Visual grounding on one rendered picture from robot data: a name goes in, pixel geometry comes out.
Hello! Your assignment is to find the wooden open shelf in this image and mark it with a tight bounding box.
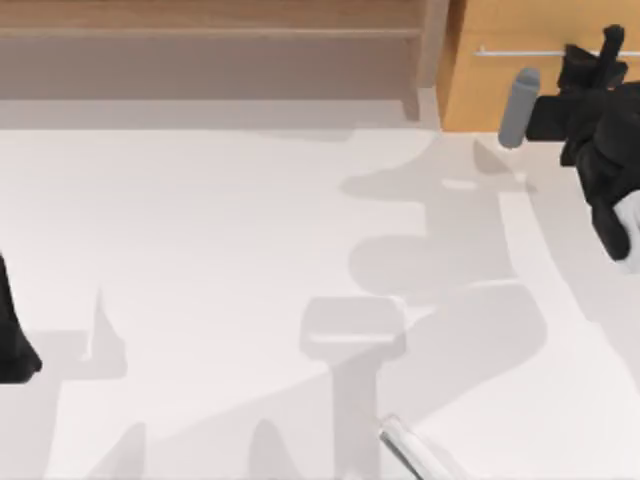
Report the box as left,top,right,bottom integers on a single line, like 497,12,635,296
0,0,451,122

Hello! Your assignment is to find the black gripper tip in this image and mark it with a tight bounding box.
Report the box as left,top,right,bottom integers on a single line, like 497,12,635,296
0,253,44,386

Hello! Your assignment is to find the long metal handle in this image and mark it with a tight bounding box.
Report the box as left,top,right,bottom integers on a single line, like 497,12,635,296
474,46,571,58

